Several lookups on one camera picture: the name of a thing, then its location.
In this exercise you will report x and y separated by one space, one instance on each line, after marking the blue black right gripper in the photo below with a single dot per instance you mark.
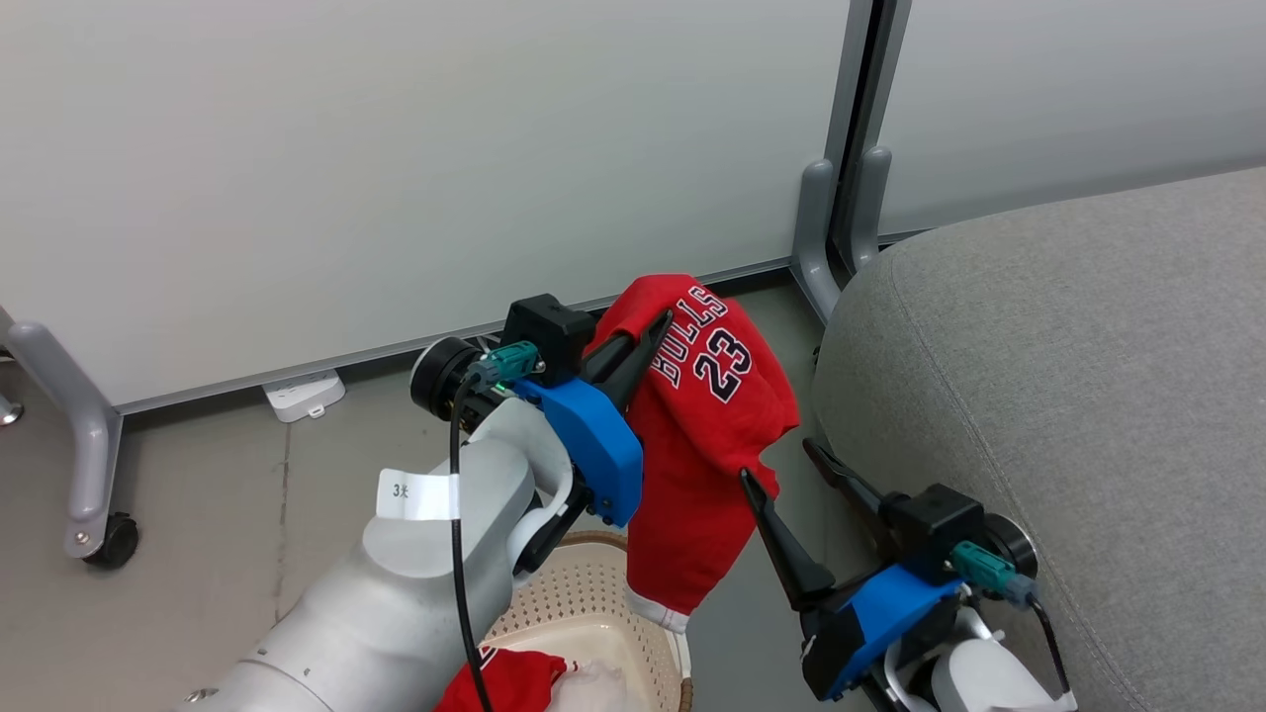
870 613

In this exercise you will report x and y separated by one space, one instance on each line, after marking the red garment with white print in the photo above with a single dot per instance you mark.
514 682

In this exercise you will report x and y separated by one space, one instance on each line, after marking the cream perforated laundry basket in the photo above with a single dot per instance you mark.
584 603

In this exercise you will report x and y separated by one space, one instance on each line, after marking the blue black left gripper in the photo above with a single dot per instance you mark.
603 455

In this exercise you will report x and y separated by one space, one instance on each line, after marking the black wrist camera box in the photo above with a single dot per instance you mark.
544 331
930 524

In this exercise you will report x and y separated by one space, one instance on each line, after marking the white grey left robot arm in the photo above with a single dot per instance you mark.
396 613

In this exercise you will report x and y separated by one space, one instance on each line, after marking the grey partition foot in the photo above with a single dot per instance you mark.
811 237
870 208
89 445

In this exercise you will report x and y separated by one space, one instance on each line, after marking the black caster wheel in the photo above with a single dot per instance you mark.
117 542

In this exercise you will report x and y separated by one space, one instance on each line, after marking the wide white partition panel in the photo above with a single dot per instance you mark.
396 148

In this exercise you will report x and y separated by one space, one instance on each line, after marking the grey leg with chrome foot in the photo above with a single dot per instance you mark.
8 410

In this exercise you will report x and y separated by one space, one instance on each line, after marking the red Bulls 23 jersey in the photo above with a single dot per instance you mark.
712 465

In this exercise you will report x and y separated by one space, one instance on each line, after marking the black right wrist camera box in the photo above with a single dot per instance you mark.
930 524

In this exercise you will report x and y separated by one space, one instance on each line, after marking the narrow white partition panel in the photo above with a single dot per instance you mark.
1068 99

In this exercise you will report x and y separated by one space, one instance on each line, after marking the white power strip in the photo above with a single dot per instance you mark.
302 394

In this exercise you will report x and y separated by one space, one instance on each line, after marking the white sheer garment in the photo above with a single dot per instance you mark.
603 687

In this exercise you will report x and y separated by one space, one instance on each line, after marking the grey fabric sofa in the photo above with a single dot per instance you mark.
1088 396

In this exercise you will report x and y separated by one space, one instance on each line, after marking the white paper label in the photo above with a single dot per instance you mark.
410 494

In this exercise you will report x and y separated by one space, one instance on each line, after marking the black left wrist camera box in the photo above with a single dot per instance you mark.
544 331

